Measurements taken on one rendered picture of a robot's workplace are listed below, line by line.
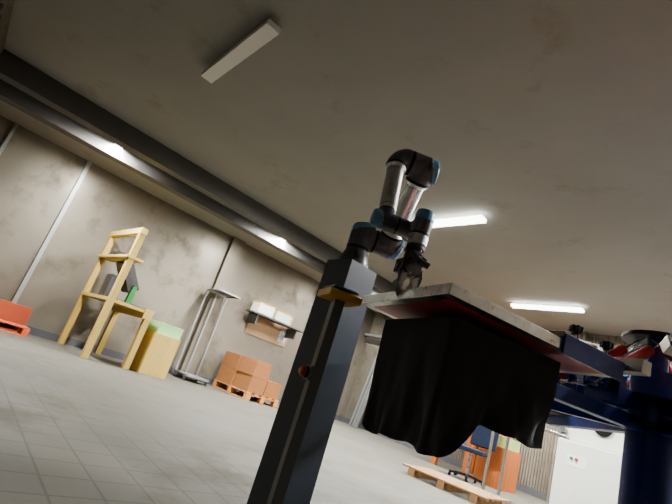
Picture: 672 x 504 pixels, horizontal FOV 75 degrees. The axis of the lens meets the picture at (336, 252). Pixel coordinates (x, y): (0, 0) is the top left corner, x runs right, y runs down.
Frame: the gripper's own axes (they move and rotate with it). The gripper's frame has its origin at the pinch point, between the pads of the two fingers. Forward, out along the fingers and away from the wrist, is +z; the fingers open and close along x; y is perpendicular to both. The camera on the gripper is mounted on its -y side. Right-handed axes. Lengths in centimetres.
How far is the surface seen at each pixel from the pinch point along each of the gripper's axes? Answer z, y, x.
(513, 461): 36, 454, -540
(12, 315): 90, 693, 255
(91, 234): -81, 757, 224
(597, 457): 2, 241, -441
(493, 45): -212, 70, -49
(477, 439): 24, 453, -456
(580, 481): 33, 255, -438
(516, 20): -212, 46, -46
